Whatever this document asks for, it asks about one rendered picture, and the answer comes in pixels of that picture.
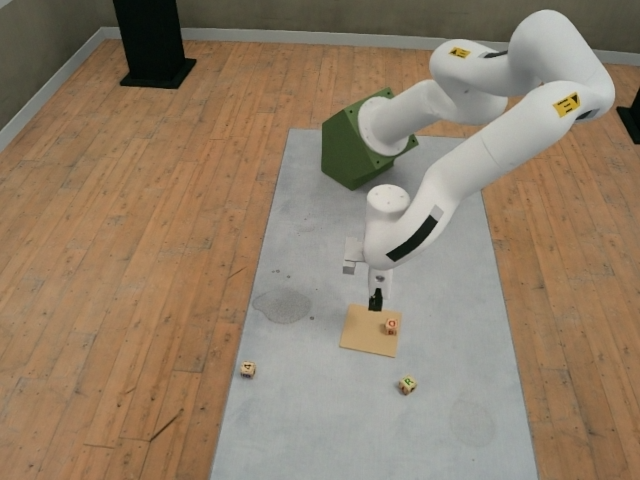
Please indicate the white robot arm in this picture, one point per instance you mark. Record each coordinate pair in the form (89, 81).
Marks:
(475, 82)

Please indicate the tan square mat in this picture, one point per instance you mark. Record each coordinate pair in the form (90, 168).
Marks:
(364, 331)

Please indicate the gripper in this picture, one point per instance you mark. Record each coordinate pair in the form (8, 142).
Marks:
(378, 287)

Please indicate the wooden letter block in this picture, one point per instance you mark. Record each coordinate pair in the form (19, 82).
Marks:
(391, 327)

